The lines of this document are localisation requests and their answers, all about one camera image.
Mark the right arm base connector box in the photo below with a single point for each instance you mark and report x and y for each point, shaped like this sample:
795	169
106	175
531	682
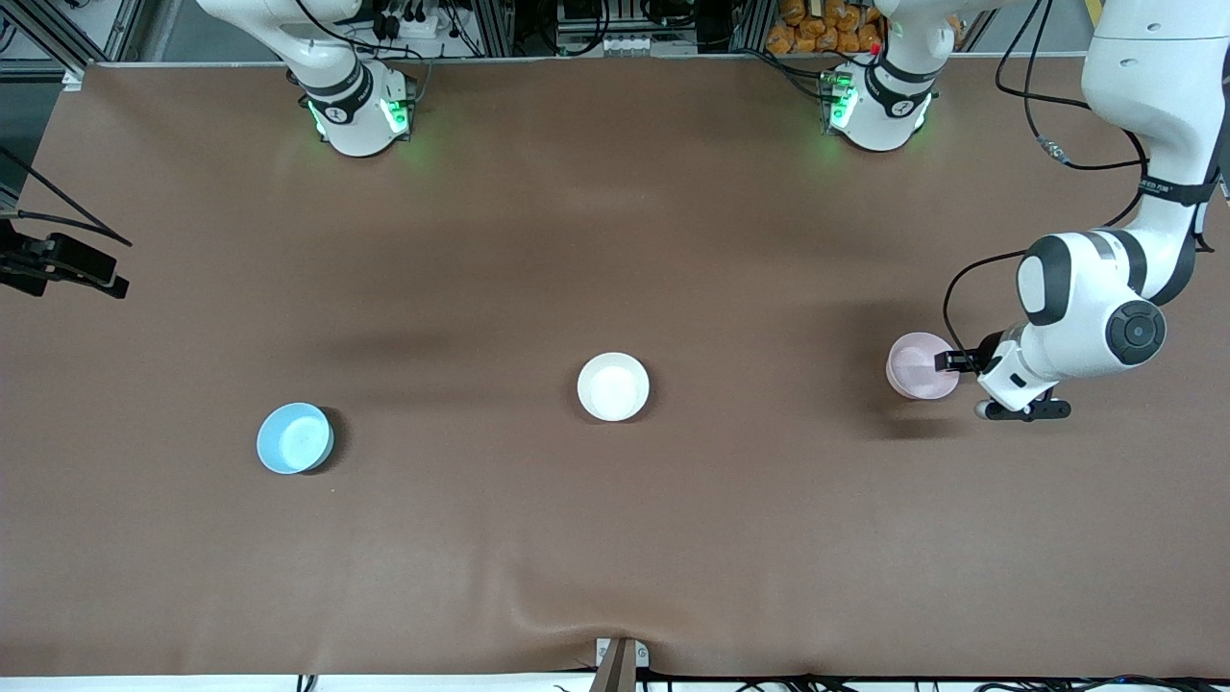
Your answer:
399	111

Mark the orange snack pile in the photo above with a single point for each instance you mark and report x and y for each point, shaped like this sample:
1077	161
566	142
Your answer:
807	29

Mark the pink bowl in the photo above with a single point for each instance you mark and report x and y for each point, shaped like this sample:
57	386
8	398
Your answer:
913	370

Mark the aluminium corner frame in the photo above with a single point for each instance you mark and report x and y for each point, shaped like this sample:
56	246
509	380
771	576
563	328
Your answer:
58	43

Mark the blue bowl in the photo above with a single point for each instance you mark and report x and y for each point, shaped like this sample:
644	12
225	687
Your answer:
294	438

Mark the white power strip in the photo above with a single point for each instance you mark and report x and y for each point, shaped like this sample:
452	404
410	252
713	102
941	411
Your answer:
413	27

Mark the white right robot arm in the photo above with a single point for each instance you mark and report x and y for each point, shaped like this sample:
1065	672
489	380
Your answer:
356	125

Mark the brown table mat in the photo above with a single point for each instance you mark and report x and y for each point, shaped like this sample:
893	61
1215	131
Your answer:
615	538

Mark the white connector block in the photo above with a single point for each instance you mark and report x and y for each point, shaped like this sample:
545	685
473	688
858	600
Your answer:
634	43

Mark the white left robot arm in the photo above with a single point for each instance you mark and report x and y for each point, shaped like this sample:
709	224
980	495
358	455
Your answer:
1134	96

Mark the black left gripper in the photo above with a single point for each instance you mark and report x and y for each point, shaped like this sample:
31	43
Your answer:
984	358

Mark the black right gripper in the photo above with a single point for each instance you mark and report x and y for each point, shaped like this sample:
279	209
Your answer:
50	259

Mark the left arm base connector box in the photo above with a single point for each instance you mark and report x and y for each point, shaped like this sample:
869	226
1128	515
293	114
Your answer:
834	101

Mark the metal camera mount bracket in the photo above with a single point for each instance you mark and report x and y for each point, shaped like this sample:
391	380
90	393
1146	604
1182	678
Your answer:
620	668

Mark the white bowl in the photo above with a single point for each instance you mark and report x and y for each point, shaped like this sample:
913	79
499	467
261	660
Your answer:
613	386

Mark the aluminium frame post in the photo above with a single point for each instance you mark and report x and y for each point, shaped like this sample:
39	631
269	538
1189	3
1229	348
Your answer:
751	24
492	24

